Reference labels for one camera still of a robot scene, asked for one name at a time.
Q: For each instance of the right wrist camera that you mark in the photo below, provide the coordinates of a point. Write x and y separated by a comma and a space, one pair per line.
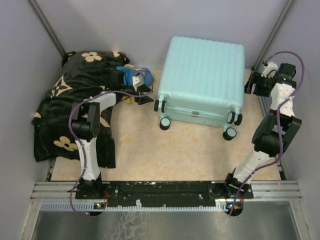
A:
270, 69

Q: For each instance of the suitcase wheel on lid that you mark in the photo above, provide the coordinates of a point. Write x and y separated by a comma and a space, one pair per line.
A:
231, 118

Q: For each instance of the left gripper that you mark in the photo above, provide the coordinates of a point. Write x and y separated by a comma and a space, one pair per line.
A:
143, 100

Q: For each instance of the light blue hard-shell suitcase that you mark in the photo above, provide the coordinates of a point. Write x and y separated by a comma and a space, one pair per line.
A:
202, 81

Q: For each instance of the aluminium frame rail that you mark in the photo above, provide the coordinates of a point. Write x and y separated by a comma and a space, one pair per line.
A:
59, 196

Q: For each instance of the black floral fleece blanket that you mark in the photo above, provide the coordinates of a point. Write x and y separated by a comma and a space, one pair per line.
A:
83, 74

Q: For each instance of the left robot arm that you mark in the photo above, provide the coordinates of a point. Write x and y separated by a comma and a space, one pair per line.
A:
84, 122

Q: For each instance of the blue and yellow shirt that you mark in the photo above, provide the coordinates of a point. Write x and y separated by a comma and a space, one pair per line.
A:
129, 71

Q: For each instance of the suitcase wheel at top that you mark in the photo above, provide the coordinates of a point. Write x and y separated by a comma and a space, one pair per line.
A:
229, 134

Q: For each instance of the suitcase wheel near front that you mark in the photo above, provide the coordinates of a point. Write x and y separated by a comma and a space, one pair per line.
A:
164, 123

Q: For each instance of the suitcase wheel middle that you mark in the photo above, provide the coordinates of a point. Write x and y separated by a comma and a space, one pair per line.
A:
160, 104

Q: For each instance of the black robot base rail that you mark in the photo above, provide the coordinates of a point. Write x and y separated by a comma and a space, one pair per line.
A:
170, 194

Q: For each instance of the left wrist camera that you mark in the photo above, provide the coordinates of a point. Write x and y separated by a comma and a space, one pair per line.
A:
137, 81

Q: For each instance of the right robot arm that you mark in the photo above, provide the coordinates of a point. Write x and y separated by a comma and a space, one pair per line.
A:
277, 129

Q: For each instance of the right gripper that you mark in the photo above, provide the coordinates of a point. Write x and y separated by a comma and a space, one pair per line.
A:
256, 77

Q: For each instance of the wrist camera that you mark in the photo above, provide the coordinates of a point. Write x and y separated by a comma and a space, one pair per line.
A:
270, 69
137, 81

